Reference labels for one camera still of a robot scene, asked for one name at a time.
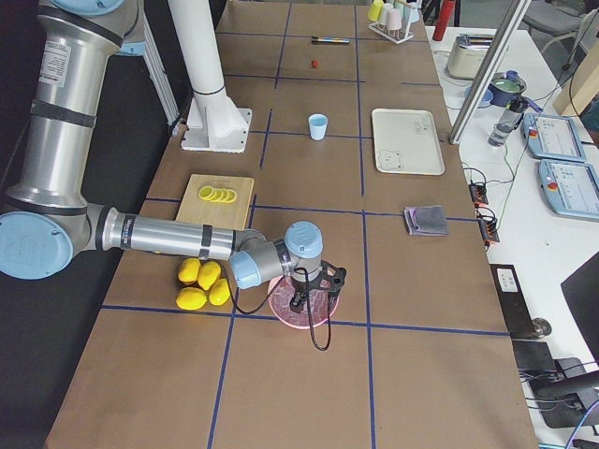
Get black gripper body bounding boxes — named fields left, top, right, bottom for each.
left=290, top=268, right=323, bottom=302

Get light blue cup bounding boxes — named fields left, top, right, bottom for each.
left=308, top=113, right=329, bottom=141

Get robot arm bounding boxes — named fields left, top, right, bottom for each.
left=1, top=1, right=334, bottom=311

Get clear ice cube pile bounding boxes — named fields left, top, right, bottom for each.
left=273, top=280, right=334, bottom=325

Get white cup rack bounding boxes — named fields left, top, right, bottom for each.
left=367, top=0, right=422, bottom=44

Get pink cup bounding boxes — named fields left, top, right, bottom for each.
left=387, top=8, right=403, bottom=31

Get yellow cup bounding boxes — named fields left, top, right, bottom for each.
left=367, top=0, right=385, bottom=22

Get white cup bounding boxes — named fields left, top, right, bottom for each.
left=377, top=3, right=394, bottom=26

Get pink bowl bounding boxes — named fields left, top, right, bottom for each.
left=267, top=275, right=342, bottom=330

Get yellow lemon pile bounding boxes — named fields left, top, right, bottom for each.
left=175, top=258, right=231, bottom=311

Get grey folded cloth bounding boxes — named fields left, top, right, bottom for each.
left=404, top=205, right=449, bottom=236

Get wooden cutting board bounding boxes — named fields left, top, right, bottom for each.
left=176, top=174, right=254, bottom=230

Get lemon slices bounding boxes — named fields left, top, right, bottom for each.
left=197, top=185, right=237, bottom=204

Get cream bear tray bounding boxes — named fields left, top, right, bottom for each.
left=372, top=109, right=445, bottom=176

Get steel muddler black tip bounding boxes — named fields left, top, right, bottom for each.
left=311, top=36, right=351, bottom=46

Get blue bowl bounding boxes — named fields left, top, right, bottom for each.
left=462, top=85, right=495, bottom=109

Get clear water bottle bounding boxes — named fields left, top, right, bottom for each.
left=488, top=95, right=528, bottom=147

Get near teach pendant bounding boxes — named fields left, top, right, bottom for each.
left=537, top=159, right=598, bottom=221

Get teach pendant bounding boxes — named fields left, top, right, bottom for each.
left=537, top=159, right=598, bottom=221
left=522, top=112, right=586, bottom=163

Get blue saucepan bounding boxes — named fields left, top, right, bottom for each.
left=489, top=70, right=527, bottom=108

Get cream toaster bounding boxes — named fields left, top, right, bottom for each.
left=446, top=34, right=494, bottom=80

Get far teach pendant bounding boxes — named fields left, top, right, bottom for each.
left=522, top=112, right=586, bottom=163

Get red bottle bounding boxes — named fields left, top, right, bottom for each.
left=431, top=0, right=456, bottom=42

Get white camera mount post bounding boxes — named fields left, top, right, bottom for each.
left=168, top=0, right=253, bottom=153

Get aluminium frame post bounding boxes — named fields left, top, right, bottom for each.
left=448, top=0, right=532, bottom=145

